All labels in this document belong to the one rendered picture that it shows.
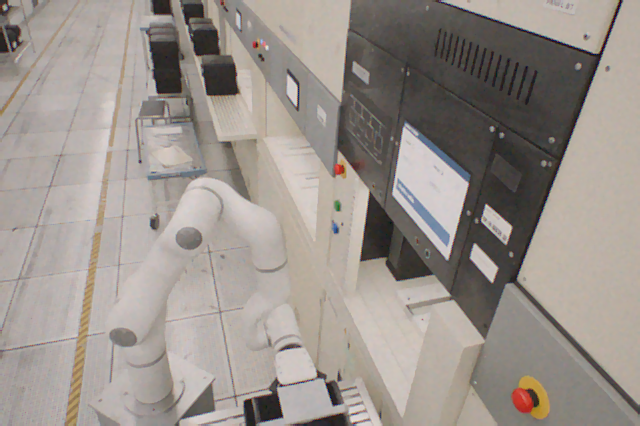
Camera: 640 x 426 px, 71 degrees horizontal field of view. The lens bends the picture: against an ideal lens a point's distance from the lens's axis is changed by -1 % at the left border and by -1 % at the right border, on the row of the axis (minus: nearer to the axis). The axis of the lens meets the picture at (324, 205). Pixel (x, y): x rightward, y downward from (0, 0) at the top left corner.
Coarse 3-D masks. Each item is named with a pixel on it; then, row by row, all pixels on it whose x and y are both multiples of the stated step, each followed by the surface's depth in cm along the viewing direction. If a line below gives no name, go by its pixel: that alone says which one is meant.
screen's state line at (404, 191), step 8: (400, 184) 115; (400, 192) 116; (408, 192) 112; (408, 200) 112; (416, 200) 109; (416, 208) 109; (424, 208) 105; (424, 216) 106; (432, 216) 102; (432, 224) 103; (440, 232) 100; (440, 240) 100; (448, 240) 97
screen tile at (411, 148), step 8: (408, 136) 109; (408, 144) 109; (416, 144) 105; (408, 152) 110; (416, 152) 106; (424, 152) 102; (400, 160) 114; (416, 160) 106; (400, 168) 114; (408, 168) 110; (424, 168) 103; (408, 176) 111; (416, 176) 107; (424, 176) 104; (416, 184) 108; (424, 184) 104; (416, 192) 108
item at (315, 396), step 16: (304, 384) 115; (320, 384) 115; (336, 384) 126; (256, 400) 121; (272, 400) 124; (288, 400) 110; (304, 400) 111; (320, 400) 111; (336, 400) 122; (256, 416) 117; (272, 416) 128; (288, 416) 107; (304, 416) 107; (320, 416) 108; (336, 416) 124
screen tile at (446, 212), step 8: (432, 160) 100; (432, 168) 100; (440, 168) 97; (432, 176) 100; (440, 176) 97; (448, 176) 94; (440, 184) 98; (448, 184) 95; (432, 192) 101; (448, 192) 95; (424, 200) 105; (432, 200) 102; (440, 200) 98; (456, 200) 93; (432, 208) 102; (440, 208) 99; (448, 208) 96; (456, 208) 93; (440, 216) 99; (448, 216) 96; (448, 224) 96
